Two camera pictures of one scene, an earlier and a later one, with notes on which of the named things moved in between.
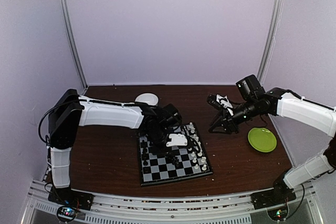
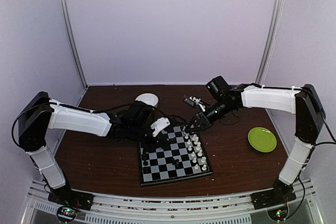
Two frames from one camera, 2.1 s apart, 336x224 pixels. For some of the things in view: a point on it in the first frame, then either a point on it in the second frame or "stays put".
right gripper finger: (218, 120) -> (194, 120)
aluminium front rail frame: (111, 208) stays put
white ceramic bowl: (148, 98) stays put
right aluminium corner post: (272, 28) stays put
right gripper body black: (234, 126) -> (207, 124)
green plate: (262, 139) stays put
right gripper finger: (217, 129) -> (191, 129)
